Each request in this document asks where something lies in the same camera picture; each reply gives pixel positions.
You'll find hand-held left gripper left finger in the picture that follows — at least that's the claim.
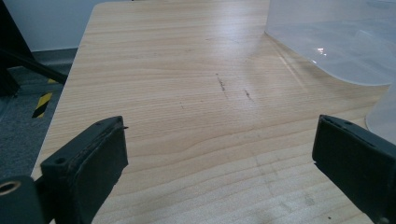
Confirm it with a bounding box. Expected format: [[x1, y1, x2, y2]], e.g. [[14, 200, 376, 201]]
[[40, 116, 129, 224]]

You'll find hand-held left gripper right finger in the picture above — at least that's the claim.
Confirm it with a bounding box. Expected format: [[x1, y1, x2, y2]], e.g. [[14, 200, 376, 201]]
[[312, 114, 396, 224]]

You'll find translucent plastic container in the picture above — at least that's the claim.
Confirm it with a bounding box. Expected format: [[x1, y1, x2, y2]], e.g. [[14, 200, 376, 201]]
[[365, 85, 396, 146]]

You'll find yellow black hazard tape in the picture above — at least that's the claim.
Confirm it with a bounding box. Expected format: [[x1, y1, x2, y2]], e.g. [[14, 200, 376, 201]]
[[31, 78, 59, 119]]

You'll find translucent plastic storage bin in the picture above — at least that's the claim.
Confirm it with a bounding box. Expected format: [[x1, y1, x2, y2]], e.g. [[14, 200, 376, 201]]
[[264, 0, 396, 87]]

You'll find black metal stand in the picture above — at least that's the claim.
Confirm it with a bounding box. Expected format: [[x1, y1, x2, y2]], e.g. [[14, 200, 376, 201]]
[[0, 0, 69, 97]]

